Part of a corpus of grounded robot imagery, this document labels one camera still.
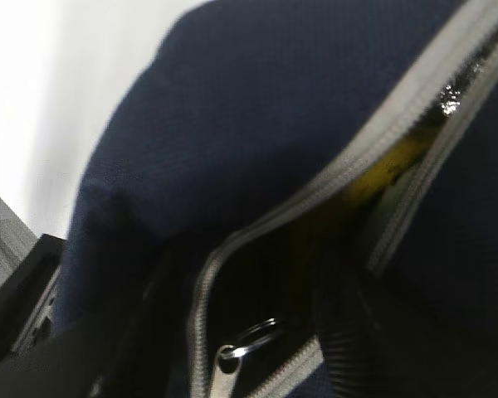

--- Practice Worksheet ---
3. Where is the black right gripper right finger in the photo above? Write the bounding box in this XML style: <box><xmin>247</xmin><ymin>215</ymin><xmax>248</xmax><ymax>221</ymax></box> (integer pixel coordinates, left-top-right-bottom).
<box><xmin>313</xmin><ymin>252</ymin><xmax>498</xmax><ymax>397</ymax></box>

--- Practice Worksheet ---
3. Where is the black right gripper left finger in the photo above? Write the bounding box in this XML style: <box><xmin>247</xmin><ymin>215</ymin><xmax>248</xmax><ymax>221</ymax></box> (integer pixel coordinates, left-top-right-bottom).
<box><xmin>0</xmin><ymin>269</ymin><xmax>166</xmax><ymax>397</ymax></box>

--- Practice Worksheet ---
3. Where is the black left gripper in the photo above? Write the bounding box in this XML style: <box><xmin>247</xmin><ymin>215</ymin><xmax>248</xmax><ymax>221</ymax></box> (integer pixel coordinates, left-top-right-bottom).
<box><xmin>0</xmin><ymin>234</ymin><xmax>65</xmax><ymax>362</ymax></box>

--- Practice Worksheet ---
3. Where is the navy blue lunch bag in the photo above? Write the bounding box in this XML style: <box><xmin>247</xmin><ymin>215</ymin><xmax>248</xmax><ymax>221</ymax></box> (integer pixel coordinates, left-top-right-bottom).
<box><xmin>55</xmin><ymin>1</ymin><xmax>498</xmax><ymax>397</ymax></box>

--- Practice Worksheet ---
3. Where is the yellow banana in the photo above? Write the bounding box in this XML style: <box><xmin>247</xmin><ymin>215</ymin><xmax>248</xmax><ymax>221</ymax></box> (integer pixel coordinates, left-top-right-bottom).
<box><xmin>340</xmin><ymin>128</ymin><xmax>438</xmax><ymax>208</ymax></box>

